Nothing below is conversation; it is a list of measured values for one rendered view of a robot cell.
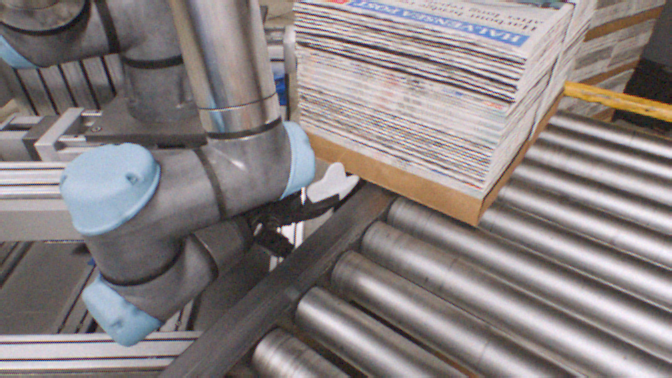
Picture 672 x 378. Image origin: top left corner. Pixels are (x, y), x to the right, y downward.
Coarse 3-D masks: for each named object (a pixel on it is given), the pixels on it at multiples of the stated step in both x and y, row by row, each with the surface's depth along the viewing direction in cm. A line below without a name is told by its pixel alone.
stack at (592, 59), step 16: (608, 0) 153; (624, 0) 160; (592, 16) 152; (608, 16) 158; (624, 16) 166; (592, 48) 165; (608, 48) 173; (576, 64) 165; (592, 64) 171; (608, 64) 179; (576, 80) 170; (576, 112) 187; (352, 192) 166
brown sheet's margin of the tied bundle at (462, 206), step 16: (320, 144) 61; (336, 144) 59; (336, 160) 61; (352, 160) 59; (368, 160) 57; (368, 176) 58; (384, 176) 57; (400, 176) 55; (416, 176) 53; (400, 192) 56; (416, 192) 55; (432, 192) 53; (448, 192) 51; (496, 192) 54; (448, 208) 53; (464, 208) 51; (480, 208) 50
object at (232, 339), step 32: (384, 192) 58; (352, 224) 53; (288, 256) 49; (320, 256) 49; (256, 288) 45; (288, 288) 45; (224, 320) 42; (256, 320) 42; (288, 320) 44; (192, 352) 39; (224, 352) 39
